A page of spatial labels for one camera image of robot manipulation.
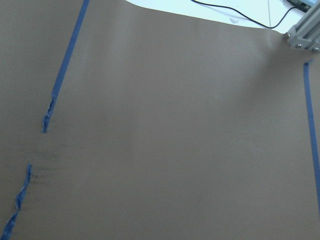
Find brown paper table cover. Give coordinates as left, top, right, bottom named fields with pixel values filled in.
left=0, top=0, right=320, bottom=240

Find blue tape grid lines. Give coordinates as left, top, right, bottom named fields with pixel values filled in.
left=0, top=0, right=320, bottom=240

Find aluminium frame post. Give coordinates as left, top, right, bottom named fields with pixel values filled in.
left=284, top=1, right=320, bottom=53

